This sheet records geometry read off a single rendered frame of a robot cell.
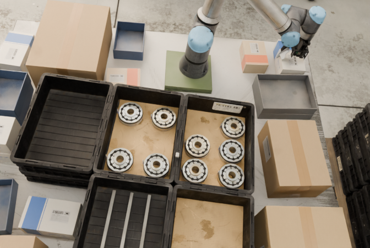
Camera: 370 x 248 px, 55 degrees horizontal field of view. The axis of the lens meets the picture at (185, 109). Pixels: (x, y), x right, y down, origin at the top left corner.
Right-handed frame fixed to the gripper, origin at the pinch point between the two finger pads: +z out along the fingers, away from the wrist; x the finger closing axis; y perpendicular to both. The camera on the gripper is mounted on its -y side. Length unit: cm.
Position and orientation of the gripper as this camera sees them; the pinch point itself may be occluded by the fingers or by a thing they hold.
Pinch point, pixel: (289, 57)
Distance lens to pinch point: 197.6
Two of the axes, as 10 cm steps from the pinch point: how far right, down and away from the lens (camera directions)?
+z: -1.1, 5.0, 8.6
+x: 9.9, 0.7, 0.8
